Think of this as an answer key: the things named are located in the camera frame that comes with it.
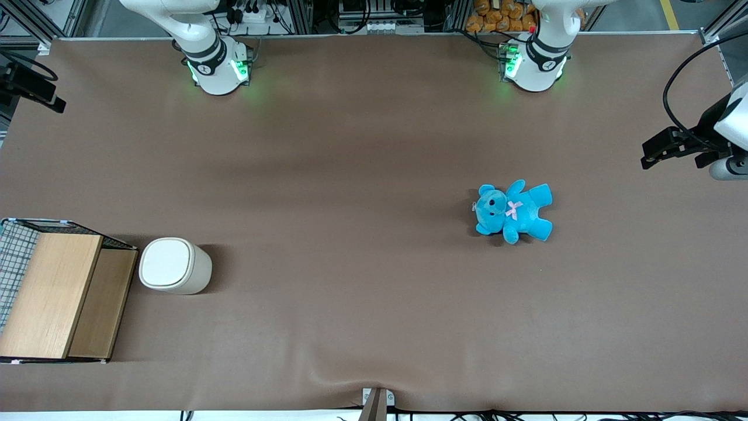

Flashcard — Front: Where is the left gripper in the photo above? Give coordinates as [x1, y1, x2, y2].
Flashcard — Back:
[641, 79, 748, 170]

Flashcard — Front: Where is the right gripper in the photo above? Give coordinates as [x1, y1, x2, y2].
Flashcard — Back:
[0, 61, 66, 113]

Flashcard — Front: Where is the cream swing trash can lid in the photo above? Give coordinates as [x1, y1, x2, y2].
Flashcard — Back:
[140, 238, 195, 289]

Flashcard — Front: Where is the cream round trash can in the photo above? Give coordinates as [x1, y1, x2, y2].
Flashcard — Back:
[138, 237, 213, 295]

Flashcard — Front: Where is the blue teddy bear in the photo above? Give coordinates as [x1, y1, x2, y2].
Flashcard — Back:
[472, 180, 553, 245]

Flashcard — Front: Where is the light wooden shelf board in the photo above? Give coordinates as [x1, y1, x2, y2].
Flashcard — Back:
[0, 233, 104, 359]

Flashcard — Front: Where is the dark wooden shelf board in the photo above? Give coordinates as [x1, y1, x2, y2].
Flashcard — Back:
[67, 249, 139, 359]

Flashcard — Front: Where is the orange plush toys pile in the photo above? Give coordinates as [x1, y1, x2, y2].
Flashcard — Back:
[466, 0, 586, 33]

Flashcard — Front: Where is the white power strip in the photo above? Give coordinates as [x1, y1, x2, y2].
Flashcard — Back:
[233, 5, 282, 24]

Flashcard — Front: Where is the brown table cloth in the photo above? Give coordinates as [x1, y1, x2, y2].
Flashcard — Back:
[0, 34, 748, 413]

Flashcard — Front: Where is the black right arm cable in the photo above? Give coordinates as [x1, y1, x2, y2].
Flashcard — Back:
[0, 51, 59, 82]

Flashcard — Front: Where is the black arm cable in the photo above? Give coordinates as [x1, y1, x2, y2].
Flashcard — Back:
[0, 51, 59, 82]
[663, 32, 748, 147]

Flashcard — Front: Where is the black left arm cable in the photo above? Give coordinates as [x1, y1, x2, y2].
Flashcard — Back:
[663, 32, 748, 147]

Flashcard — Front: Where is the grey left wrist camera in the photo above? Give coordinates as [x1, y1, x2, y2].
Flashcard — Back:
[709, 155, 748, 181]

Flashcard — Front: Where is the aluminium frame profile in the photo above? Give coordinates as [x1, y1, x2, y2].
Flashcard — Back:
[699, 0, 748, 44]
[0, 0, 88, 47]

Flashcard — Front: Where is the wooden shelf wire rack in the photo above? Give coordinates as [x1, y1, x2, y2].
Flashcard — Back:
[0, 218, 139, 364]

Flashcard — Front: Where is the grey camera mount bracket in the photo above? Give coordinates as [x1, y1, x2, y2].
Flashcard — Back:
[362, 387, 395, 421]

